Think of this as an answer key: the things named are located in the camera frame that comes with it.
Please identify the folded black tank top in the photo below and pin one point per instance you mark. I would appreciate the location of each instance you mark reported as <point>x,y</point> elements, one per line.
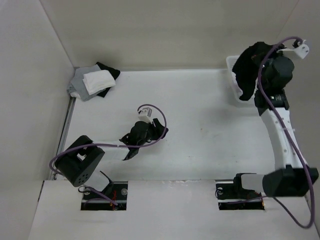
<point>114,72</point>

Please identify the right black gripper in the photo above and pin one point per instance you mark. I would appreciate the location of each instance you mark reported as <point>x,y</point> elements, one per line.
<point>279,57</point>

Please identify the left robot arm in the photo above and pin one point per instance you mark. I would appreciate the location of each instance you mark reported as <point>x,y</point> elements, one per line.
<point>80,165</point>

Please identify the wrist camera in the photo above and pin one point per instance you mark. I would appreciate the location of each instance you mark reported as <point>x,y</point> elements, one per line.
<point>145,115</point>
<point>298,52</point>

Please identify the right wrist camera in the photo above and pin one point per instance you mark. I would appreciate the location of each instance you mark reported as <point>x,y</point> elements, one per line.
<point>298,52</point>

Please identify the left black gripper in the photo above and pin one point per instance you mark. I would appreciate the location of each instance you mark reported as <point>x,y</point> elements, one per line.
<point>158,130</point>

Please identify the folded white tank top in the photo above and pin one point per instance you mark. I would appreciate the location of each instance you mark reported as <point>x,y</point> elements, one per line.
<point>98,81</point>

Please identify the black tank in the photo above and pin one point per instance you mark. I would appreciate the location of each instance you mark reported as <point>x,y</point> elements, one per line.
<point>114,72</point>
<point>248,74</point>

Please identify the left aluminium rail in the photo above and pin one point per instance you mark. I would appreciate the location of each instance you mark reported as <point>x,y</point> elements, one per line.
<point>66,125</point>

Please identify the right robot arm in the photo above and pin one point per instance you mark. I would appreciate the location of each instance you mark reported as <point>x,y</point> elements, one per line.
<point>292,177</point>

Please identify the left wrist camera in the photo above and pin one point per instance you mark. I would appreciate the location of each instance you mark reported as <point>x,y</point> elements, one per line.
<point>145,115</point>

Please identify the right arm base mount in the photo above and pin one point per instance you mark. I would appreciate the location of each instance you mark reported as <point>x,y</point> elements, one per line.
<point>232,198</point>

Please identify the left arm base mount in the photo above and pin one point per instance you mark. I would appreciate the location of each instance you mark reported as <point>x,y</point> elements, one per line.
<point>113,198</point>

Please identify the folded grey tank top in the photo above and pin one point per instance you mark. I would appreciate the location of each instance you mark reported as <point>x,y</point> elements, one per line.
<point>77,85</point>

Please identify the white plastic basket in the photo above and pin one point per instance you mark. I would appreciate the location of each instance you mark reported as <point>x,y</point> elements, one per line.
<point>237,92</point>

